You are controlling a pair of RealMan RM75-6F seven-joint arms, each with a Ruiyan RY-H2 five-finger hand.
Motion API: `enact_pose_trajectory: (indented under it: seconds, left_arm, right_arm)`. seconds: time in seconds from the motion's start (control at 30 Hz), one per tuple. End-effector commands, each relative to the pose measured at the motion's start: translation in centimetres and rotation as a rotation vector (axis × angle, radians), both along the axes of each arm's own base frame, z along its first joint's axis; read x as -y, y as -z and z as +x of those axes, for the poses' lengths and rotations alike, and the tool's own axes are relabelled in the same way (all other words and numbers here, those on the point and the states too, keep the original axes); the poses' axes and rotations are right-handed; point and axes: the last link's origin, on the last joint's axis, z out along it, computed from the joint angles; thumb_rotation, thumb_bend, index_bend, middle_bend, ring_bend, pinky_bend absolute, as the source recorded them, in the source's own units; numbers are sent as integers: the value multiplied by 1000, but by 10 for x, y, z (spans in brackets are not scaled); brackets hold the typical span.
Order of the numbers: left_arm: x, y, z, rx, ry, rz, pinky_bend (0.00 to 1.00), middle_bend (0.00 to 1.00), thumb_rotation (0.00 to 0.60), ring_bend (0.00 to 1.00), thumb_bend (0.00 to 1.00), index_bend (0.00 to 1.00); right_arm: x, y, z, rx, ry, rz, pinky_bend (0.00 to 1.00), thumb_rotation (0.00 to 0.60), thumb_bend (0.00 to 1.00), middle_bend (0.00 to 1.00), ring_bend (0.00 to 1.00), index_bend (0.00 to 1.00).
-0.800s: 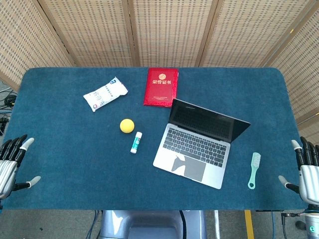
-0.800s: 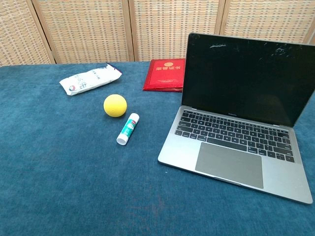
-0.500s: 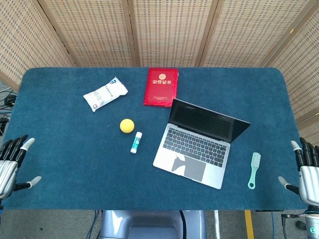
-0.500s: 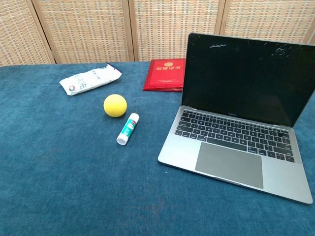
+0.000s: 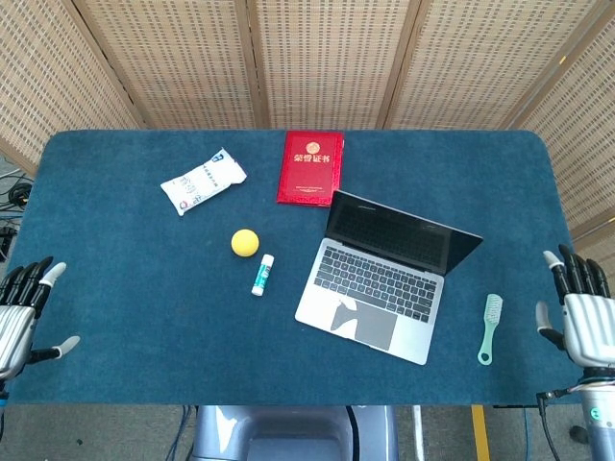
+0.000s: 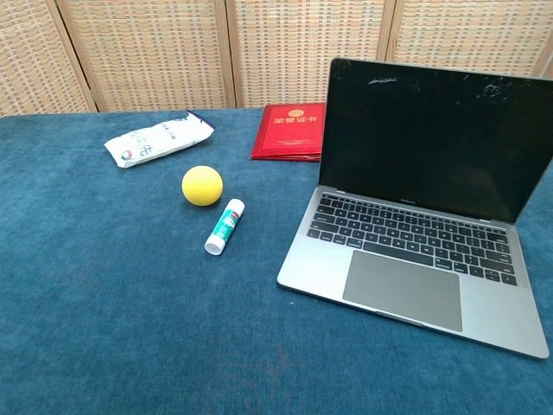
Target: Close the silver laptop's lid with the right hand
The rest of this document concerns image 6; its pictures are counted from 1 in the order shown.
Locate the grey laptop computer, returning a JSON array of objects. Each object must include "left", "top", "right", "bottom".
[{"left": 276, "top": 57, "right": 553, "bottom": 360}]

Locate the white green glue stick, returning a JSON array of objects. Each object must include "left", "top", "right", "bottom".
[{"left": 203, "top": 198, "right": 246, "bottom": 256}]

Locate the yellow foam ball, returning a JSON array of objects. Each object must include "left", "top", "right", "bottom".
[{"left": 181, "top": 165, "right": 225, "bottom": 208}]

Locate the red certificate booklet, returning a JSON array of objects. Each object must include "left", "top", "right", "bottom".
[{"left": 250, "top": 102, "right": 327, "bottom": 163}]

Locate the white plastic snack packet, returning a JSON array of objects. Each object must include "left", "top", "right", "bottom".
[{"left": 104, "top": 109, "right": 216, "bottom": 169}]

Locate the blue table cloth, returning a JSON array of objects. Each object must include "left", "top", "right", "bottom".
[{"left": 0, "top": 107, "right": 553, "bottom": 415}]

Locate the woven rattan folding screen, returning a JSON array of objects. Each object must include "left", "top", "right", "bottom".
[{"left": 0, "top": 0, "right": 553, "bottom": 118}]

